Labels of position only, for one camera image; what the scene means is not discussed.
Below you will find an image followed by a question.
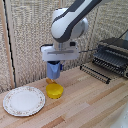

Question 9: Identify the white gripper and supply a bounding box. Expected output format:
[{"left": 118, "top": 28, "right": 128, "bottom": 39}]
[{"left": 40, "top": 41, "right": 81, "bottom": 72}]

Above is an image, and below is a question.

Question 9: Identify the cobalt blue cup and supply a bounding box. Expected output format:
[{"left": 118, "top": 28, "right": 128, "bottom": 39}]
[{"left": 46, "top": 61, "right": 62, "bottom": 81}]

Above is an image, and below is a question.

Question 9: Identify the small brown object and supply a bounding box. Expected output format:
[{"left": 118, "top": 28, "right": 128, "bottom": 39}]
[{"left": 45, "top": 77, "right": 56, "bottom": 85}]

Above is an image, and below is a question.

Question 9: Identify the yellow bowl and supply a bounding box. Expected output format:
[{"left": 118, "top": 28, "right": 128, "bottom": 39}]
[{"left": 45, "top": 83, "right": 65, "bottom": 100}]

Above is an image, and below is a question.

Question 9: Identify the white patterned rim plate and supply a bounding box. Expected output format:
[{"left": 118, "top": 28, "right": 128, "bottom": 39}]
[{"left": 2, "top": 85, "right": 46, "bottom": 118}]

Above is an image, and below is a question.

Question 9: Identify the black wire dish rack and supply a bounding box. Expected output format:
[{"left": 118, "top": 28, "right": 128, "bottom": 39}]
[{"left": 79, "top": 37, "right": 128, "bottom": 85}]

